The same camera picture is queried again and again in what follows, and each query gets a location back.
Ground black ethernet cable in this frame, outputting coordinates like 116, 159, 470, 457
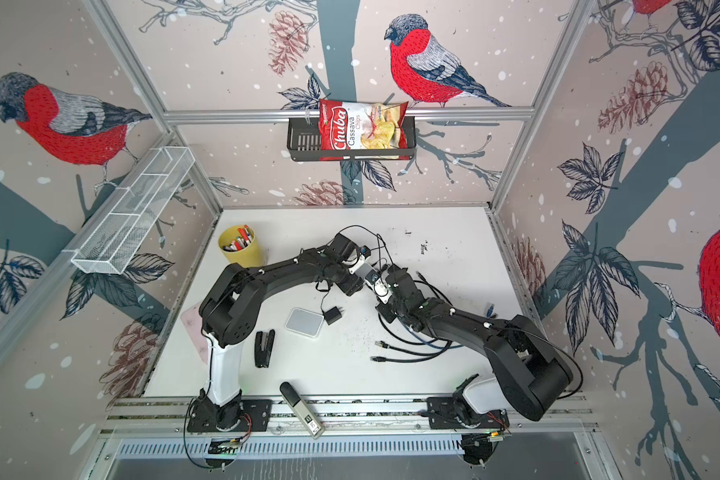
368, 272, 463, 366

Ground white network switch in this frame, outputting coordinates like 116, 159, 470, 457
285, 308, 325, 338
349, 261, 379, 285

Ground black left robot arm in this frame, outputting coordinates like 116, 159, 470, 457
199, 234, 368, 418

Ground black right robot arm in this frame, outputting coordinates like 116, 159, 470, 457
363, 267, 574, 421

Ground yellow cup with pens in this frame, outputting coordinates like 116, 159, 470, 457
218, 225, 266, 268

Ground red cassava chips bag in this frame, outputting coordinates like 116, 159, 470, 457
319, 99, 408, 149

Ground black stapler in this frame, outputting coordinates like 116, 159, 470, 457
254, 329, 276, 369

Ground black grey remote device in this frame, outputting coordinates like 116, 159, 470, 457
279, 381, 325, 440

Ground blue ethernet cable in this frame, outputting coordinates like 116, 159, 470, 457
404, 305, 496, 352

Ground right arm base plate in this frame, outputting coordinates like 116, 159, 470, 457
420, 396, 509, 431

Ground black wall basket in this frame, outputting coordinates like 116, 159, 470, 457
286, 116, 417, 162

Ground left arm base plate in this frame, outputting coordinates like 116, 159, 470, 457
186, 390, 273, 433

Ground white wire mesh shelf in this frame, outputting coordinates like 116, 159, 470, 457
71, 146, 195, 275

